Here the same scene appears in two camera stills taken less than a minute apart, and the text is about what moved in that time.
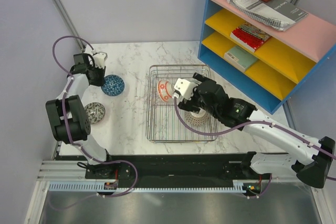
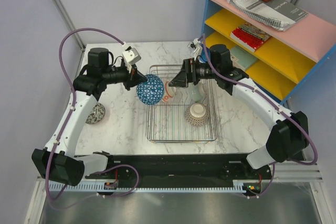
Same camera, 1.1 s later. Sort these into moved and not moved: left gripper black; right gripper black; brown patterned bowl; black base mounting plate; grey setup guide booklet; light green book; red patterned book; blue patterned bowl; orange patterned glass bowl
Moved: left gripper black; blue patterned bowl; right gripper black
Not moved: light green book; brown patterned bowl; grey setup guide booklet; black base mounting plate; orange patterned glass bowl; red patterned book
